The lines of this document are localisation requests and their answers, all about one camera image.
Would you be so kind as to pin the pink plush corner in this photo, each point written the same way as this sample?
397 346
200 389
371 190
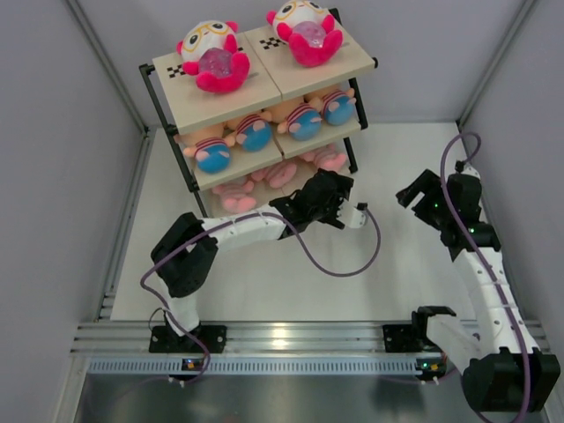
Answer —
276 175

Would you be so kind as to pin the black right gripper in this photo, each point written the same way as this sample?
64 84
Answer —
422 184

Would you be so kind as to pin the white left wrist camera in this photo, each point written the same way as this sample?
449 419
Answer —
353 216

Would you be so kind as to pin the white panda toy on shelf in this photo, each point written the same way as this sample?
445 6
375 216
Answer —
308 29

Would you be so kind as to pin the peach doll blue pants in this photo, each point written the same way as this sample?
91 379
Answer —
252 132
296 118
208 147

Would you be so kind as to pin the pink striped plush bottom shelf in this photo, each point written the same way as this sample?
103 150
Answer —
236 196

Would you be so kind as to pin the aluminium frame post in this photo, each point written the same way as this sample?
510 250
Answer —
523 13
86 27

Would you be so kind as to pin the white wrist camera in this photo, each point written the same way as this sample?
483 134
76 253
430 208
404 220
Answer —
469 170
353 216

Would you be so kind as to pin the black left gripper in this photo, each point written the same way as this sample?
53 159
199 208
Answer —
342 191

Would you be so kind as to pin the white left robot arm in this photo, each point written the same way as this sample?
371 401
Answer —
184 256

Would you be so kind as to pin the beige three-tier shelf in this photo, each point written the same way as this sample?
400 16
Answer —
247 114

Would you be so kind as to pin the aluminium frame post left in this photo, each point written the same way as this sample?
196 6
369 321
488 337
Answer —
86 27

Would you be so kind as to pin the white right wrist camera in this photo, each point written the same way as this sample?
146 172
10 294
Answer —
469 170

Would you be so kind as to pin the aluminium frame post right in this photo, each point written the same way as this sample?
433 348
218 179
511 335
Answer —
523 13

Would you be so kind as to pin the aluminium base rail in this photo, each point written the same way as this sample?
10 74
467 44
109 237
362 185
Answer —
240 338

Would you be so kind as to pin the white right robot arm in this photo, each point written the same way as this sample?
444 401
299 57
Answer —
502 366

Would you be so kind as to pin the white pink panda plush glasses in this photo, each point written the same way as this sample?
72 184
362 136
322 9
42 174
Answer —
210 53

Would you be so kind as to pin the white slotted cable duct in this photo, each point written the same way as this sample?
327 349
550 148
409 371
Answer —
385 365

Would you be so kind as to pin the peach doll on middle shelf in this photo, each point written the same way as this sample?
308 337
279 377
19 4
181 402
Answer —
335 105

